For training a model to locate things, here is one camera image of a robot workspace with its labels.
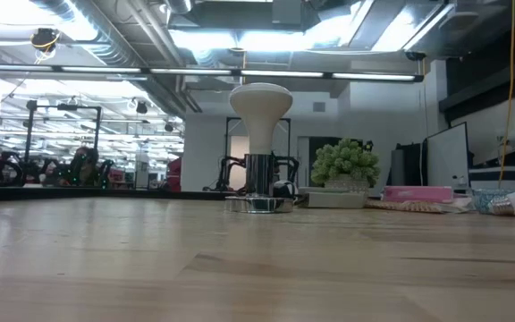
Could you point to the chrome lamp socket base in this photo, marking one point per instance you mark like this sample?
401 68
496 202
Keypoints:
259 179

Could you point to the red cabinet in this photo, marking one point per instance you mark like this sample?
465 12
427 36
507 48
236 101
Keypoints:
174 174

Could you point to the green succulent plant in pot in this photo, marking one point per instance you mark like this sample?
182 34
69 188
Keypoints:
344 161

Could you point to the long LED light bar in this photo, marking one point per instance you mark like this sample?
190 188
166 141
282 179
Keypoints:
195 71

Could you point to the black background gantry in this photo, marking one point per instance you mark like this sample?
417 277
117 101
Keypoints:
97 134

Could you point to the pink box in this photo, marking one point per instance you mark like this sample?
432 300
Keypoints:
418 194

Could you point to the person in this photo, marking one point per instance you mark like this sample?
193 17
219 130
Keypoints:
85 165

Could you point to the whiteboard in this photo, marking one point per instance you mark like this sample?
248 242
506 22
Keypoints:
447 156

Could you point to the light blue round lid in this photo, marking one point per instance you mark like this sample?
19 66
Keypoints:
481 201

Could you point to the black aluminium table frame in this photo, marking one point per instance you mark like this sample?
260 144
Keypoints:
105 194

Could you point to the black overhead camera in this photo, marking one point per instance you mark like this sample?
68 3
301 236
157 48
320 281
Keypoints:
45 39

